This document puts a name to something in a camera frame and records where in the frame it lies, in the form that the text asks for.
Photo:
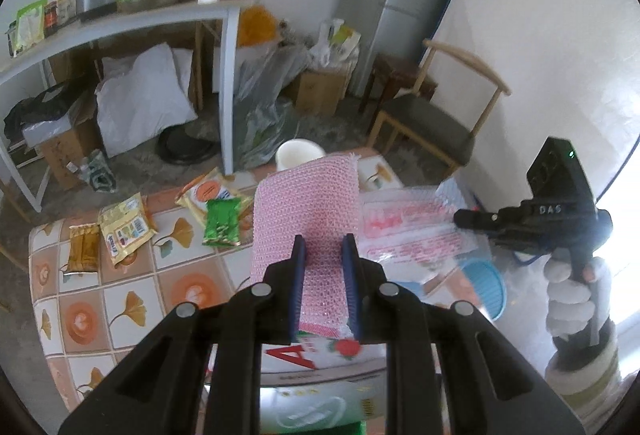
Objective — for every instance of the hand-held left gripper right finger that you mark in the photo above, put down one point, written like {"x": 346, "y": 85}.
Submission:
{"x": 351, "y": 290}

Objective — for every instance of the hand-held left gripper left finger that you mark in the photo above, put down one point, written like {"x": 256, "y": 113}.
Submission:
{"x": 299, "y": 285}

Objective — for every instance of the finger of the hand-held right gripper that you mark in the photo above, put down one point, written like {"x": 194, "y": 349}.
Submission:
{"x": 475, "y": 219}

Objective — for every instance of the blue plastic basket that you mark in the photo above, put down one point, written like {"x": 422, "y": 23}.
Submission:
{"x": 480, "y": 285}

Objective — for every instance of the pink bubble wrap bag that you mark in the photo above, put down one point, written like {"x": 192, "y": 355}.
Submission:
{"x": 305, "y": 200}

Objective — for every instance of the person's right forearm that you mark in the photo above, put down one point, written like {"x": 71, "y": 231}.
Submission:
{"x": 585, "y": 380}

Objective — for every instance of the person's right hand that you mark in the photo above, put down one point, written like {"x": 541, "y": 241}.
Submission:
{"x": 570, "y": 305}

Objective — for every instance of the clear bubble wrap bag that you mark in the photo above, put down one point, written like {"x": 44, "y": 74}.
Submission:
{"x": 415, "y": 225}

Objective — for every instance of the red white printed bag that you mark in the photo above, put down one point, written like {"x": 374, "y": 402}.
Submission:
{"x": 320, "y": 352}

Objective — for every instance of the green foil packet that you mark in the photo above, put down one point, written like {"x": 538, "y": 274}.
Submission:
{"x": 222, "y": 221}

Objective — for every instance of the wooden chair dark seat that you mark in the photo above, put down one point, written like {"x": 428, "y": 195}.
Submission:
{"x": 425, "y": 120}

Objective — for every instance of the green white package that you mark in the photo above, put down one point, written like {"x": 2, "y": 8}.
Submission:
{"x": 320, "y": 410}

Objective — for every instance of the white paper cup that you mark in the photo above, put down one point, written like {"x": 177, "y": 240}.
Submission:
{"x": 297, "y": 155}

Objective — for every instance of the orange white packet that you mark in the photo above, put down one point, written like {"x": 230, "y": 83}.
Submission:
{"x": 210, "y": 190}

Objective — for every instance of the white mattress blue edge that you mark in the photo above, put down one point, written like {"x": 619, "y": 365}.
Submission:
{"x": 540, "y": 55}

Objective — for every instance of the dark wooden stool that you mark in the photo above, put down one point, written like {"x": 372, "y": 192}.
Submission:
{"x": 395, "y": 75}

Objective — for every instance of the table with patterned cloth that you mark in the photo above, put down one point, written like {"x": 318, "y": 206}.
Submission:
{"x": 130, "y": 305}

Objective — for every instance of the grey plastic bag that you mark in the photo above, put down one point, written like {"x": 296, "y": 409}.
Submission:
{"x": 270, "y": 115}

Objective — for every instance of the black round pan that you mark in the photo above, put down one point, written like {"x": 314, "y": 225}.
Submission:
{"x": 187, "y": 147}

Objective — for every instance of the yellow snack packet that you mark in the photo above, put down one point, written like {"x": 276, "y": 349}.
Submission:
{"x": 125, "y": 227}

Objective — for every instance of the cardboard box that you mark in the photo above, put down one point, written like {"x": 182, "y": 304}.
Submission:
{"x": 65, "y": 155}
{"x": 320, "y": 90}

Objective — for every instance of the orange brown packet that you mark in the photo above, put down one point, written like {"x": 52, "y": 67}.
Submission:
{"x": 84, "y": 249}

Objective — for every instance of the white green shopping bag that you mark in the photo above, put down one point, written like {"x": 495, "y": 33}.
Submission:
{"x": 340, "y": 40}

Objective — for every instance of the dark green crumpled wrapper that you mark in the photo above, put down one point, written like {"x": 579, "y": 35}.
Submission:
{"x": 100, "y": 172}

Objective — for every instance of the grey refrigerator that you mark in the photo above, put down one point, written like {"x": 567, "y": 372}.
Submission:
{"x": 400, "y": 0}

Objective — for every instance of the white plastic sack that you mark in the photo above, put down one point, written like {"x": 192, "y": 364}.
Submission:
{"x": 145, "y": 100}

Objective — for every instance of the orange plastic bag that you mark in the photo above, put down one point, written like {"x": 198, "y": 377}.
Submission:
{"x": 257, "y": 27}

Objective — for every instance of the black bag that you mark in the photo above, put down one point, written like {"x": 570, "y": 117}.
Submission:
{"x": 40, "y": 107}

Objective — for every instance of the white side table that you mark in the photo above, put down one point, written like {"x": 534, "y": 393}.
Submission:
{"x": 125, "y": 22}

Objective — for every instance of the metal tray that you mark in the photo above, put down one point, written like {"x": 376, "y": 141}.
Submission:
{"x": 150, "y": 1}

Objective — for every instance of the clear seasoning bottle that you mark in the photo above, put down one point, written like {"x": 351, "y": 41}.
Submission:
{"x": 65, "y": 7}

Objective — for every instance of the dark sauce jar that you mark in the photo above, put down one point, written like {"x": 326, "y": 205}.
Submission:
{"x": 50, "y": 19}

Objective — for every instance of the green food packet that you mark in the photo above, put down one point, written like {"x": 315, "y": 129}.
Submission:
{"x": 29, "y": 27}

